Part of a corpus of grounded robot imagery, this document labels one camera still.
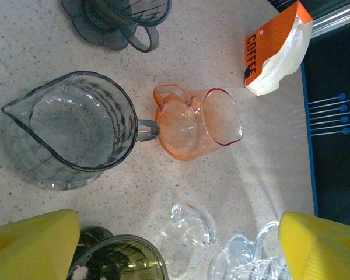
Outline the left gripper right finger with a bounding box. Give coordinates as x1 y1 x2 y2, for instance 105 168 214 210
279 212 350 280

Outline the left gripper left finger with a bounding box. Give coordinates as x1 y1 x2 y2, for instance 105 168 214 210
0 209 82 280

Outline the clear carafe with white filter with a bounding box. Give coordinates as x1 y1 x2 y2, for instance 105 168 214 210
206 220 292 280

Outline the olive green coffee dripper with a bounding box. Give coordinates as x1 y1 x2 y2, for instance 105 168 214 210
66 227 170 280

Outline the smoke grey glass carafe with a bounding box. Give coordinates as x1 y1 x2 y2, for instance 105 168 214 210
0 71 160 192

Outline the clear glass carafe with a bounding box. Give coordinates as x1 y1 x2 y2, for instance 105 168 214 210
154 203 218 278

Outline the orange glass carafe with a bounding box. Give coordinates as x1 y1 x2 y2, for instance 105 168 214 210
153 83 244 162

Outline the smoke grey coffee dripper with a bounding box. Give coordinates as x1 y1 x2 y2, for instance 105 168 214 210
60 0 172 54

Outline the orange coffee filter box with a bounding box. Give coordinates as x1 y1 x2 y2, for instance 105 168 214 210
244 0 314 97

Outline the aluminium frame post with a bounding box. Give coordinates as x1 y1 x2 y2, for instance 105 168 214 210
309 2 350 38

